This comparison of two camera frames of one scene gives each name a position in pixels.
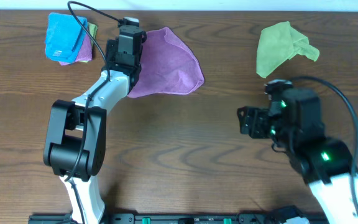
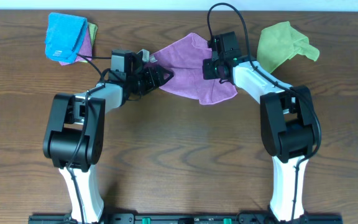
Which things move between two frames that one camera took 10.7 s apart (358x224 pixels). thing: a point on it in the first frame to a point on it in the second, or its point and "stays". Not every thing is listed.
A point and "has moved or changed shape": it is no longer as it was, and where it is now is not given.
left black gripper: x=112 y=49 to x=151 y=84
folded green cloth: x=92 y=29 stays
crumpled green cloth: x=279 y=43 stays
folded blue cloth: x=64 y=36 stays
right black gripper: x=254 y=117 to x=207 y=73
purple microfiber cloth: x=168 y=65 has moved or changed shape
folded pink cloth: x=85 y=53 stays
